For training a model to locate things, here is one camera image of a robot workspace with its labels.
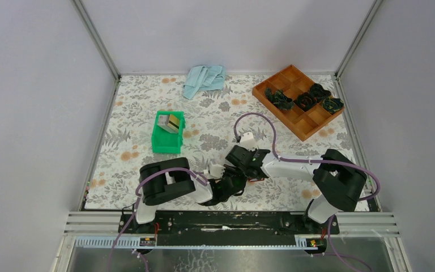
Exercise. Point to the red leather card holder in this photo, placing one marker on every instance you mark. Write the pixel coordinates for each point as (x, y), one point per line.
(252, 180)

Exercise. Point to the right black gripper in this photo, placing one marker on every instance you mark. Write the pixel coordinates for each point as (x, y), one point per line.
(253, 152)

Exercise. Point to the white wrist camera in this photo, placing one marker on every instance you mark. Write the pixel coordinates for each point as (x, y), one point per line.
(215, 171)
(248, 141)

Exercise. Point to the dark rolled sock middle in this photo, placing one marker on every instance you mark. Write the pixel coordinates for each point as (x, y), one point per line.
(305, 102)

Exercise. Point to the dark rolled sock left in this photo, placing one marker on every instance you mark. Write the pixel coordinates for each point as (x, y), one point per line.
(279, 100)

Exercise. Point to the dark rolled sock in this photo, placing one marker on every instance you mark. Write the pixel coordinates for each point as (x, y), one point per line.
(305, 102)
(332, 105)
(279, 100)
(318, 93)

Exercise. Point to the dark rolled sock top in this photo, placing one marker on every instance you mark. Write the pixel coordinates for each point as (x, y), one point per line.
(318, 93)

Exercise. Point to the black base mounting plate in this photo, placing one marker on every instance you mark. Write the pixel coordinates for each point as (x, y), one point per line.
(225, 228)

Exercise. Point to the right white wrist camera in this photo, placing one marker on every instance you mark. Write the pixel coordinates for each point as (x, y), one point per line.
(248, 141)

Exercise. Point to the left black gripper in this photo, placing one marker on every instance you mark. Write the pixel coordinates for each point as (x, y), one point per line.
(229, 170)

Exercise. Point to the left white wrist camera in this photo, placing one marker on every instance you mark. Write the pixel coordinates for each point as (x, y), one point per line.
(215, 171)

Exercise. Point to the light blue cloth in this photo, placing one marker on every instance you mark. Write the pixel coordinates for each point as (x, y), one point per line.
(204, 78)

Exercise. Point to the dark rolled sock right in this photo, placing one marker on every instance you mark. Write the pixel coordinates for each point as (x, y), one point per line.
(332, 105)

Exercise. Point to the orange compartment tray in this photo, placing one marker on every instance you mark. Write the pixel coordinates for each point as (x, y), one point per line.
(294, 82)

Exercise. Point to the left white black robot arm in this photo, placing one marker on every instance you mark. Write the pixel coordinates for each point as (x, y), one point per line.
(167, 180)

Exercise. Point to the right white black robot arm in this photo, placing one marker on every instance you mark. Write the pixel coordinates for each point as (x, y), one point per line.
(338, 180)

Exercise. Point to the green plastic bin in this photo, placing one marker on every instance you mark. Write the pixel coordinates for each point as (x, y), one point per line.
(164, 142)

